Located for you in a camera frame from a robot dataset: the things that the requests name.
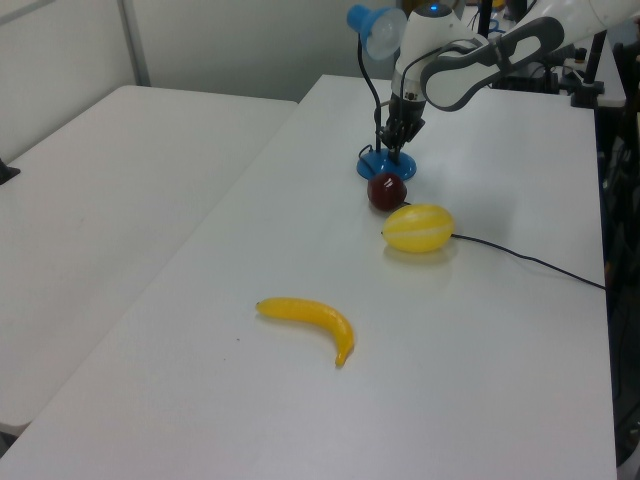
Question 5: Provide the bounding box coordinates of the black lamp power cable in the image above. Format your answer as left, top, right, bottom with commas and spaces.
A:
358, 144, 608, 291

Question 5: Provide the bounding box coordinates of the dark red apple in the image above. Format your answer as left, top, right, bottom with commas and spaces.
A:
367, 172, 409, 212

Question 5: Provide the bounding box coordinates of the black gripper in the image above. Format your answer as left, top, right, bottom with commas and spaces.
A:
378, 92, 428, 165

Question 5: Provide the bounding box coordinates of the blue desk lamp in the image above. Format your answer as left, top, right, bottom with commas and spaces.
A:
346, 3, 417, 181

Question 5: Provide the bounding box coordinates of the white side table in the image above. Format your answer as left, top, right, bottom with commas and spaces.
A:
0, 84, 300, 435

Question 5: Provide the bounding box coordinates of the black table clamp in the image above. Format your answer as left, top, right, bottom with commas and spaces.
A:
0, 156, 22, 187

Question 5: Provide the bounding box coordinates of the yellow striped melon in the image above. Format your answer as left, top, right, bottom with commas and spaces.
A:
381, 202, 456, 254

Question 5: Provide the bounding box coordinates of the black equipment box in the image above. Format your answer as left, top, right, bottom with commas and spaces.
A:
492, 60, 560, 95

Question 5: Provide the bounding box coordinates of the black pole with clamp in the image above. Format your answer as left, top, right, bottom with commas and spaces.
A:
571, 28, 617, 109

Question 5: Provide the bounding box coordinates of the grey partition frame post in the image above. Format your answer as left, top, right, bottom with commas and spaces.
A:
118, 0, 152, 87

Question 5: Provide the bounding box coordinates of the yellow banana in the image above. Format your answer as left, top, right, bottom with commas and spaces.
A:
255, 296, 355, 370

